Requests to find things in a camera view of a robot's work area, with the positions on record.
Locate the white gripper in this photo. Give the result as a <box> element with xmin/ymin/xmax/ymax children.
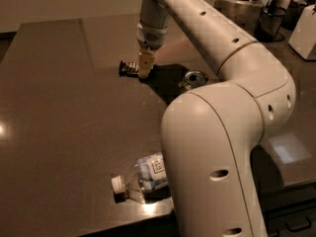
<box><xmin>136</xmin><ymin>21</ymin><xmax>167</xmax><ymax>79</ymax></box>

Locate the rxbar chocolate bar wrapper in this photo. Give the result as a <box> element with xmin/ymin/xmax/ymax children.
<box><xmin>118</xmin><ymin>61</ymin><xmax>139</xmax><ymax>77</ymax></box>

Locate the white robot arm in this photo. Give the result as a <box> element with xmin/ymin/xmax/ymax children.
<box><xmin>154</xmin><ymin>0</ymin><xmax>296</xmax><ymax>237</ymax></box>

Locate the blue label plastic bottle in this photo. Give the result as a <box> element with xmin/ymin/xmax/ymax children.
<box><xmin>111</xmin><ymin>152</ymin><xmax>168</xmax><ymax>204</ymax></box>

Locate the white green soda can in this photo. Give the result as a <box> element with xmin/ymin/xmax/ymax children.
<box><xmin>180</xmin><ymin>70</ymin><xmax>209</xmax><ymax>92</ymax></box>

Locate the stainless steel dispenser base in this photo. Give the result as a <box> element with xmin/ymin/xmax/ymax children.
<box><xmin>213</xmin><ymin>0</ymin><xmax>262</xmax><ymax>33</ymax></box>

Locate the black mesh cup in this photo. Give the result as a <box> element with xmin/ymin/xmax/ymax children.
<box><xmin>254</xmin><ymin>6</ymin><xmax>286</xmax><ymax>42</ymax></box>

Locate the white box holder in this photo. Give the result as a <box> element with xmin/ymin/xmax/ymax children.
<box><xmin>288</xmin><ymin>5</ymin><xmax>316</xmax><ymax>61</ymax></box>

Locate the black drawer handle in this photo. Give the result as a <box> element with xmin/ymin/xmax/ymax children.
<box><xmin>284</xmin><ymin>216</ymin><xmax>312</xmax><ymax>233</ymax></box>

